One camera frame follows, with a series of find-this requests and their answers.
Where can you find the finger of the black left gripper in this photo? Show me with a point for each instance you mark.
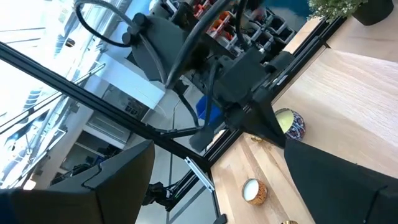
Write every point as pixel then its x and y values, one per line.
pixel 275 127
pixel 252 121

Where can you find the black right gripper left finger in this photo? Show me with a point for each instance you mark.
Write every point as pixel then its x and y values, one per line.
pixel 109 199

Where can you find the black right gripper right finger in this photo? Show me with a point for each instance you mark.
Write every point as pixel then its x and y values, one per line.
pixel 342 193

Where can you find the orange patterned candle tin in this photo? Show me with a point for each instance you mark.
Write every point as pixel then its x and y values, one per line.
pixel 253 191

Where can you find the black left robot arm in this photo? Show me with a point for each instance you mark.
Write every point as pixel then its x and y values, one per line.
pixel 161 46

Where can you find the blue plastic bin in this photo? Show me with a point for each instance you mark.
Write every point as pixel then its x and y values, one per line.
pixel 200 110

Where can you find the storage bin rack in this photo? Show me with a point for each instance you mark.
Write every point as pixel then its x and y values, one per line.
pixel 273 34

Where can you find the wooden shelf riser black legs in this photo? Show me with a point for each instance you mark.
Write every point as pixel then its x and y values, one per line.
pixel 357 102

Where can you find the black table edge clamp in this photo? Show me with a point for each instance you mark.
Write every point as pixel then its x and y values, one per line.
pixel 220 220

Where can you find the white cabinet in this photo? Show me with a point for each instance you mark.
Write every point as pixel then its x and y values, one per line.
pixel 124 81

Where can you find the green potted plant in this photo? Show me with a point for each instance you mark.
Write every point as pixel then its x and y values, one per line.
pixel 373 12

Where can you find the silver metal bracket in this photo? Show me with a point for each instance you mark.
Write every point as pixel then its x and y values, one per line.
pixel 199 174

